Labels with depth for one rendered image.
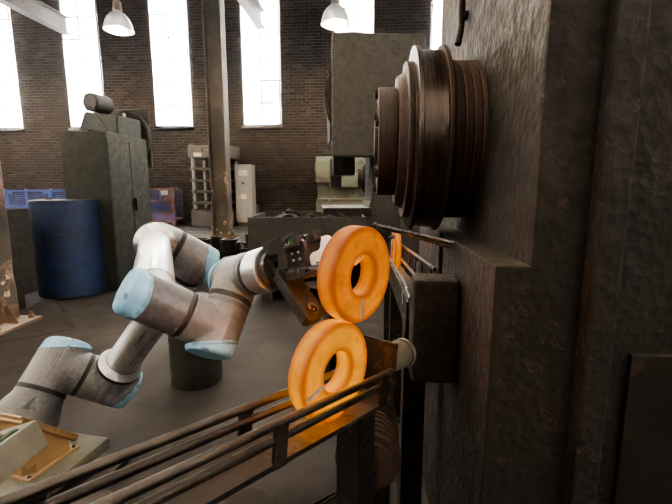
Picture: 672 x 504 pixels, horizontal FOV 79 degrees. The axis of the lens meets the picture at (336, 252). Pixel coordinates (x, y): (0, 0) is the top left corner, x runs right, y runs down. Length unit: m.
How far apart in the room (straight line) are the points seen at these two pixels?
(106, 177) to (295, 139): 7.56
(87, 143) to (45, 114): 9.89
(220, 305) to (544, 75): 0.67
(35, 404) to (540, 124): 1.56
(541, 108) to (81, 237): 4.02
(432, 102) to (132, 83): 12.35
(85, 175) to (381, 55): 2.91
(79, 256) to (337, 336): 3.84
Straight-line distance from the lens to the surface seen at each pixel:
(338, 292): 0.61
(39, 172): 14.48
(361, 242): 0.64
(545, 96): 0.73
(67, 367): 1.68
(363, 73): 3.85
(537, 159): 0.73
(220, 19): 8.47
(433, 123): 0.95
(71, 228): 4.32
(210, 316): 0.81
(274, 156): 11.45
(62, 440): 1.72
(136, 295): 0.78
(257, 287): 0.80
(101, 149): 4.44
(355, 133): 3.75
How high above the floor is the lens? 1.00
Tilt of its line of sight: 9 degrees down
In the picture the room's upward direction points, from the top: straight up
